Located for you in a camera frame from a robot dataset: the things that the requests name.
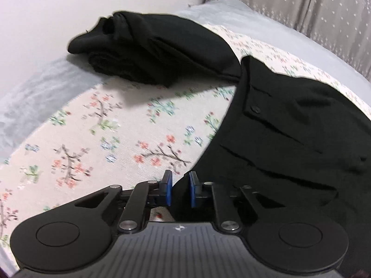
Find grey star-patterned curtain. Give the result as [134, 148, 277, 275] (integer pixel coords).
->
[235, 0, 371, 73]

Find floral printed blanket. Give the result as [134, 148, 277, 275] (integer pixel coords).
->
[0, 25, 371, 267]

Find grey bed sheet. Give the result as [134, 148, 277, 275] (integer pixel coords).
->
[0, 0, 371, 163]

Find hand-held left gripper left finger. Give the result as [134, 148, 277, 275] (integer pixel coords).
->
[74, 169, 174, 234]

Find black pants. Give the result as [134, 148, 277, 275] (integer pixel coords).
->
[68, 10, 371, 275]

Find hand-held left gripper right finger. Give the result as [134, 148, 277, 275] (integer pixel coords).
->
[188, 171, 287, 234]

